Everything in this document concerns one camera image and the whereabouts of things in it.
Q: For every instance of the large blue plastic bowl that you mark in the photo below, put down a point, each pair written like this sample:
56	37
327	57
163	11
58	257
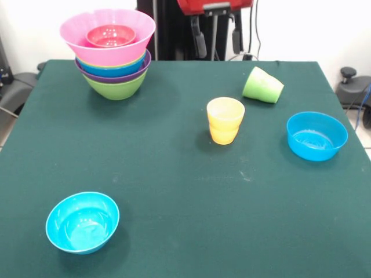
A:
113	72

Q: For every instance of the black round knob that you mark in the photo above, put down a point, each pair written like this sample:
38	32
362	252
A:
41	66

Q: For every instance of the green plastic cup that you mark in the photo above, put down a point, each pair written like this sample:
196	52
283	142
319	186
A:
275	91
255	84

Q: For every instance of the dark green tablecloth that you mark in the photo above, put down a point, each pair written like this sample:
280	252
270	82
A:
185	249

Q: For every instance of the red plastic bowl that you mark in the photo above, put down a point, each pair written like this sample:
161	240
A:
111	34

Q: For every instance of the large pink plastic bowl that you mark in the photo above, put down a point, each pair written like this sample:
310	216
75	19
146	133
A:
107	56

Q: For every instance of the green plastic bowl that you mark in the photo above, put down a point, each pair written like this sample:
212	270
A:
116	91
116	66

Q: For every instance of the black power plug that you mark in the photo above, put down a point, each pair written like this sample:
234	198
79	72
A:
246	56

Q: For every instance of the yellow plastic cup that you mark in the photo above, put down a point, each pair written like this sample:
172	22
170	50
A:
223	136
226	118

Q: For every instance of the purple plastic bowl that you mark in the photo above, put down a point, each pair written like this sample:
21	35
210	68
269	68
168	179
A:
116	80

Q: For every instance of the translucent blue plastic bowl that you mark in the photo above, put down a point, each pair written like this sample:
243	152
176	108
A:
319	136

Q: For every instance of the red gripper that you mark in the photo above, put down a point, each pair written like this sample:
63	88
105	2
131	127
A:
191	5

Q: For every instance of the small light blue bowl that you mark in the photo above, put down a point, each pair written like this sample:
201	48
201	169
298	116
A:
82	224

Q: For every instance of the black equipment base with knob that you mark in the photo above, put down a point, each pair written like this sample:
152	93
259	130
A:
353	89

